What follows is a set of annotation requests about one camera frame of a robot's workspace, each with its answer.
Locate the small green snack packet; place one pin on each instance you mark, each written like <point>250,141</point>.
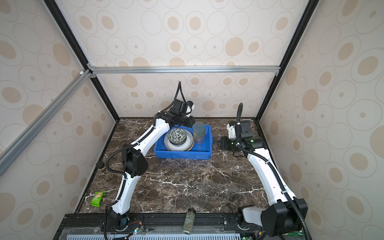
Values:
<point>96,201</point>

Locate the back aluminium rail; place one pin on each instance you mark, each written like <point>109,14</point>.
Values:
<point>185,70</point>

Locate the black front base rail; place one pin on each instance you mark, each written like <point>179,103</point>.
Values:
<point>154,225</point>

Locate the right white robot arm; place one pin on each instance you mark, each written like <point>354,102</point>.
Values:
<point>286,213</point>

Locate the small dark sauce bottle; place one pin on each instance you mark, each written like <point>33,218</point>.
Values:
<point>100,165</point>

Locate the herb spice jar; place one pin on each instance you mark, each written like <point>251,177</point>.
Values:
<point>189,221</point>

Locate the leaf pattern ceramic bowl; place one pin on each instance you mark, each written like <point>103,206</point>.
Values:
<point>177,136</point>

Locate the left aluminium rail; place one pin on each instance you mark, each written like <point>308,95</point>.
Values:
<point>26,137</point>

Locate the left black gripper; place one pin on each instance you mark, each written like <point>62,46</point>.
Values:
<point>191,120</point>

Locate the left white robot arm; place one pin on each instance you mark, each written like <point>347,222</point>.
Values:
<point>134,164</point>

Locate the green glass cup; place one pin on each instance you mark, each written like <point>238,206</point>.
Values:
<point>199,140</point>

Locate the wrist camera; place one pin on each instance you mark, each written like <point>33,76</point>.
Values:
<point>231,131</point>
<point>189,108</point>

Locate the black striped rim plate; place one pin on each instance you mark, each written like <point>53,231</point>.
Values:
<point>181,148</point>

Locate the green Fox's candy bag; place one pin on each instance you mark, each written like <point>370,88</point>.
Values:
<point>299,235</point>

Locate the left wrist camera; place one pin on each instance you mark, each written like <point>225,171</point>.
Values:
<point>189,108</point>

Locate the blue plastic bin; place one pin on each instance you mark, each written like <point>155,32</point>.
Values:
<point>195,152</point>

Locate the aluminium rail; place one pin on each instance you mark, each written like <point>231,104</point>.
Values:
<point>185,70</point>
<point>26,137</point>

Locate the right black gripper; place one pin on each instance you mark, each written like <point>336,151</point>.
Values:
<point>224,144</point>

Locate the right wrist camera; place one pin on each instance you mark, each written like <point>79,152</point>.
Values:
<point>231,131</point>

